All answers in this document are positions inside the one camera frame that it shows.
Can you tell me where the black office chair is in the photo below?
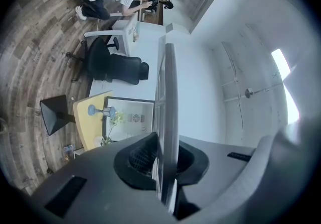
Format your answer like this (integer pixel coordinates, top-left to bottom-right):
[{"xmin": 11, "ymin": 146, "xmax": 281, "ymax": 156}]
[{"xmin": 66, "ymin": 37, "xmax": 150, "ymax": 85}]

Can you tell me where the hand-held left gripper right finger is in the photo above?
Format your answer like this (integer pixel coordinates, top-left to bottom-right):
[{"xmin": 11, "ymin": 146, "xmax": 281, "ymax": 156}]
[{"xmin": 174, "ymin": 134, "xmax": 299, "ymax": 221}]

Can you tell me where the colourful small packet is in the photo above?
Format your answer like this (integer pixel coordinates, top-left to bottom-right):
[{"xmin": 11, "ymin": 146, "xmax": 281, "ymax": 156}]
[{"xmin": 62, "ymin": 144, "xmax": 76, "ymax": 162}]

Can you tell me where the black mini fridge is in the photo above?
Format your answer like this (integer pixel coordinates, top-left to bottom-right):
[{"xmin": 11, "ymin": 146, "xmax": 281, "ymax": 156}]
[{"xmin": 103, "ymin": 96, "xmax": 155, "ymax": 143}]

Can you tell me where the black table base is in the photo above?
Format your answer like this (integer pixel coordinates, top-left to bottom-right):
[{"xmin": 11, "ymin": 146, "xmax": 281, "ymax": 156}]
[{"xmin": 40, "ymin": 94, "xmax": 76, "ymax": 136}]

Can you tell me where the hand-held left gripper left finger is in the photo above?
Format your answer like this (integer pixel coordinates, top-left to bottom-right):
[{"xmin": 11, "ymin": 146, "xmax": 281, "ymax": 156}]
[{"xmin": 30, "ymin": 132, "xmax": 174, "ymax": 224}]

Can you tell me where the blue glass lamp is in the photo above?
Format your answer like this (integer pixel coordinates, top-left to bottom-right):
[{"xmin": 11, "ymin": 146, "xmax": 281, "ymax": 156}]
[{"xmin": 87, "ymin": 104, "xmax": 116, "ymax": 118}]

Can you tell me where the white desk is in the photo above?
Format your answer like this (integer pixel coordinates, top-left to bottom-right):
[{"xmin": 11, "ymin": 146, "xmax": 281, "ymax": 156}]
[{"xmin": 84, "ymin": 13, "xmax": 140, "ymax": 57}]

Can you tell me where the brown wooden desk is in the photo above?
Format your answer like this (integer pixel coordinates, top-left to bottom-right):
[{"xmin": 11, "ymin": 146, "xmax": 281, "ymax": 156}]
[{"xmin": 139, "ymin": 2, "xmax": 164, "ymax": 26}]

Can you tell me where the ceiling light panel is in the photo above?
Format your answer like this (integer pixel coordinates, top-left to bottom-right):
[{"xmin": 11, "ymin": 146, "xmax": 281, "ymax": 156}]
[{"xmin": 271, "ymin": 48, "xmax": 300, "ymax": 125}]

